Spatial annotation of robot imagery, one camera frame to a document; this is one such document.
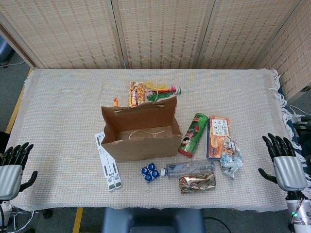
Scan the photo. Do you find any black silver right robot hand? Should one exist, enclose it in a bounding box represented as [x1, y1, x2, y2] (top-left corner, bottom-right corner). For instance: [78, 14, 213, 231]
[258, 133, 308, 191]

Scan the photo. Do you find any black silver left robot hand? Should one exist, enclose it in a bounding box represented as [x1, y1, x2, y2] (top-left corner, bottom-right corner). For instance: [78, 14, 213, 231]
[0, 142, 38, 200]

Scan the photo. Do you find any grey plastic wrapper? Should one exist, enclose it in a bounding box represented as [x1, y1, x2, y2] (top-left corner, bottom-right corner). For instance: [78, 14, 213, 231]
[220, 136, 243, 180]

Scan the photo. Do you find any orange blue cracker box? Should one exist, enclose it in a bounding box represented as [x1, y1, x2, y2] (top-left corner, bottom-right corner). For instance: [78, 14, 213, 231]
[206, 116, 231, 160]

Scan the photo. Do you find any gold red foil packet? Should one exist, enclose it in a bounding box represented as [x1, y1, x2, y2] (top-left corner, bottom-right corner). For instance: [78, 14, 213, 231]
[179, 171, 216, 194]

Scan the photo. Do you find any clear plastic bottle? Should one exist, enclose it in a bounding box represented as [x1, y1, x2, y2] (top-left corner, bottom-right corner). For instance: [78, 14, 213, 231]
[159, 160, 215, 179]

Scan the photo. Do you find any green chips can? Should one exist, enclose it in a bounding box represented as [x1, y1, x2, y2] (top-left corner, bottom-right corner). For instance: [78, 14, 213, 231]
[177, 113, 209, 158]

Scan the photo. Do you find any brown paper bag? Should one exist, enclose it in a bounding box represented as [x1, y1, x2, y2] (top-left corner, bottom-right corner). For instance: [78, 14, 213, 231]
[101, 96, 182, 163]

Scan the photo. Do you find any colourful snack package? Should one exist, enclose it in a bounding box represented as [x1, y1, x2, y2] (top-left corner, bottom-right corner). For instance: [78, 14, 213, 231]
[128, 81, 146, 107]

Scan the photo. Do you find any chrome stool base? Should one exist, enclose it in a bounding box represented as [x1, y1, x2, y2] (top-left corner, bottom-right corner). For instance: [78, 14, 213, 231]
[9, 208, 53, 233]

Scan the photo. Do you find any white power strip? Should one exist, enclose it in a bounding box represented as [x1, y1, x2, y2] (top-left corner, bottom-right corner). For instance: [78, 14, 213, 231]
[289, 105, 311, 124]

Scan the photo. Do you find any beige woven tablecloth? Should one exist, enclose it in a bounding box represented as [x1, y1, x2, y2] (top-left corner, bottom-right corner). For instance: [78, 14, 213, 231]
[4, 67, 308, 213]

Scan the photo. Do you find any white folding laptop stand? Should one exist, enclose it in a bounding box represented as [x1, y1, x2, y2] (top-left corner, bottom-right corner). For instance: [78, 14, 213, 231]
[94, 132, 123, 192]

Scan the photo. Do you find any woven folding screen panel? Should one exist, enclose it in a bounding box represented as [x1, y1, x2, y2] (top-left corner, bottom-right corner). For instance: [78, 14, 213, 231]
[112, 0, 217, 70]
[257, 0, 311, 100]
[198, 0, 303, 70]
[0, 0, 122, 70]

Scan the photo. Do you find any grey blue chair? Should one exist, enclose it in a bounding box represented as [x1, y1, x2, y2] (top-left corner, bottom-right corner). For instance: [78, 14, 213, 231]
[0, 36, 13, 67]

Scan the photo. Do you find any blue toy building block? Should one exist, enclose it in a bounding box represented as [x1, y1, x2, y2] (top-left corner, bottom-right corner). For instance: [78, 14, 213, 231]
[140, 162, 160, 183]

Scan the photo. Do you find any colourful feather shuttlecock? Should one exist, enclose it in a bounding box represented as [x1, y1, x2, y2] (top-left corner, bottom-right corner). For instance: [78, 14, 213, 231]
[145, 82, 183, 102]

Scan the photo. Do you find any black floor cable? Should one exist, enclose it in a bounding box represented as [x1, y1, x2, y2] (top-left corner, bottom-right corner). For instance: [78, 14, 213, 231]
[204, 216, 231, 233]

